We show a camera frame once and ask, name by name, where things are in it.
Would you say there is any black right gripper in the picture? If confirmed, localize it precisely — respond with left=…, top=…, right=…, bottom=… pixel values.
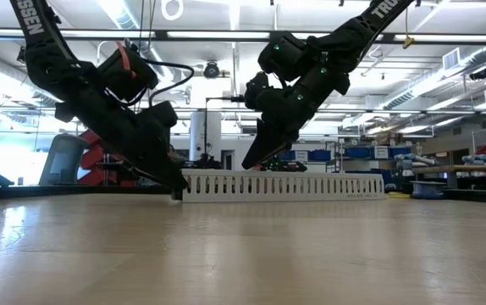
left=241, top=78, right=337, bottom=170

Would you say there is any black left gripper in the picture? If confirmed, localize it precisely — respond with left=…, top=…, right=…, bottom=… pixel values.
left=54, top=86, right=190, bottom=191

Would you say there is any white slotted cable raceway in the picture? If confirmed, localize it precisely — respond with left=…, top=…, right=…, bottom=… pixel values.
left=181, top=168, right=386, bottom=203

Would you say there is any red machine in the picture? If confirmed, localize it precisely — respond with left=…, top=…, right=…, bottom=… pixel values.
left=75, top=129, right=138, bottom=187

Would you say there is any metal shelving rack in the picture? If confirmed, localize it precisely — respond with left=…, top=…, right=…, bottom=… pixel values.
left=279, top=137, right=416, bottom=187

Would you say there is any office chair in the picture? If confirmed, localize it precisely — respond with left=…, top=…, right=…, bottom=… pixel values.
left=38, top=133, right=90, bottom=186

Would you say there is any round black ceiling sensor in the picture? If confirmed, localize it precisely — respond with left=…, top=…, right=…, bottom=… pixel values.
left=202, top=61, right=221, bottom=80

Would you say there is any grey foam roll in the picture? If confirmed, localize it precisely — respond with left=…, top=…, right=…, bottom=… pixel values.
left=461, top=154, right=486, bottom=167
left=394, top=152, right=439, bottom=177

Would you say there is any blue round tub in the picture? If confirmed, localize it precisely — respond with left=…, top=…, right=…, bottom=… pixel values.
left=411, top=180, right=446, bottom=200

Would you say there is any white vent grille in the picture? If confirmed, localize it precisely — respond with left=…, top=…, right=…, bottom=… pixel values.
left=442, top=47, right=460, bottom=72

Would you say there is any wooden workbench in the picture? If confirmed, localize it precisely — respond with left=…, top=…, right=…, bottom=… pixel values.
left=411, top=164, right=486, bottom=191

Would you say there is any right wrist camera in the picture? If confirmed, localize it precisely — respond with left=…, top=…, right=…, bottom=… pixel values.
left=244, top=71, right=272, bottom=110

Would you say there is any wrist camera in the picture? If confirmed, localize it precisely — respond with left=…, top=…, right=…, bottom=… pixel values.
left=244, top=71, right=272, bottom=110
left=97, top=42, right=159, bottom=103

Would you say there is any black gantry frame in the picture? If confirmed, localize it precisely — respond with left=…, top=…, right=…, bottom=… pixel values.
left=203, top=95, right=248, bottom=164

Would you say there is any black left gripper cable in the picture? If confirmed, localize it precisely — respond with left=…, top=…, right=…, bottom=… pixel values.
left=141, top=58, right=196, bottom=107

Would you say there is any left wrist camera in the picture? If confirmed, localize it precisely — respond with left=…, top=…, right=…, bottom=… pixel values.
left=97, top=42, right=159, bottom=103

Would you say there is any yellow ceiling drop cord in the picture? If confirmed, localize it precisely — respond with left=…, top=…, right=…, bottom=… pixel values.
left=402, top=6, right=416, bottom=51

